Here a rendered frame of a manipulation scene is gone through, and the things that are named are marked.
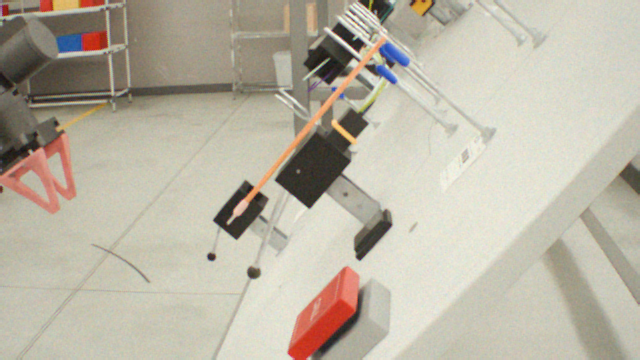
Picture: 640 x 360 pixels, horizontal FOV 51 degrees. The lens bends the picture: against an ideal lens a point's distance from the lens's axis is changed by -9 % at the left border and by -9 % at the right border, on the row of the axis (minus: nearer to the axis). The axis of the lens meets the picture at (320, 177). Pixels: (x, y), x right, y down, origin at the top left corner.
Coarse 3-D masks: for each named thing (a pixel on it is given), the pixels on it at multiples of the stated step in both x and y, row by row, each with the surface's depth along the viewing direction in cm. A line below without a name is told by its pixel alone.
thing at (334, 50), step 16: (336, 32) 131; (352, 32) 133; (320, 48) 128; (336, 48) 129; (352, 48) 131; (304, 64) 133; (320, 64) 134; (336, 64) 135; (352, 64) 133; (368, 80) 133
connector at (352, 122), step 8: (344, 112) 65; (352, 112) 62; (360, 112) 63; (344, 120) 62; (352, 120) 62; (360, 120) 62; (344, 128) 62; (352, 128) 62; (360, 128) 62; (328, 136) 62; (336, 136) 62; (344, 136) 62; (352, 136) 62; (336, 144) 62; (344, 144) 62
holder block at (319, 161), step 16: (320, 128) 64; (304, 144) 62; (320, 144) 62; (288, 160) 65; (304, 160) 62; (320, 160) 62; (336, 160) 62; (288, 176) 63; (304, 176) 63; (320, 176) 62; (336, 176) 62; (288, 192) 63; (304, 192) 63; (320, 192) 63
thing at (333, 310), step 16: (352, 272) 44; (336, 288) 42; (352, 288) 42; (320, 304) 43; (336, 304) 40; (352, 304) 40; (304, 320) 43; (320, 320) 41; (336, 320) 41; (352, 320) 42; (304, 336) 41; (320, 336) 41; (336, 336) 42; (288, 352) 41; (304, 352) 41
